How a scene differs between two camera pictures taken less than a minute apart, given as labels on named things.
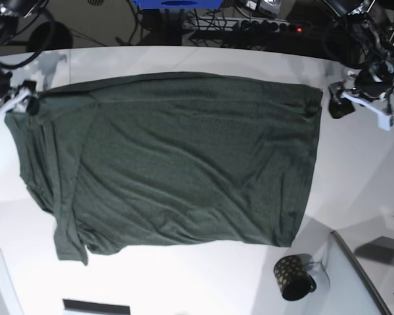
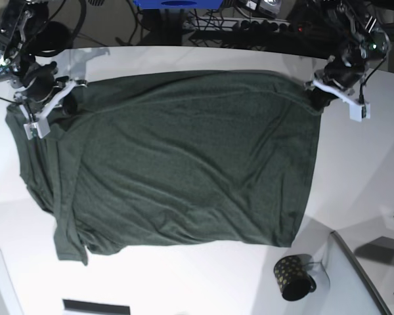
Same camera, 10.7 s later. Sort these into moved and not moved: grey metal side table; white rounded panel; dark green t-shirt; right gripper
Moved: right gripper
Not moved: white rounded panel; dark green t-shirt; grey metal side table
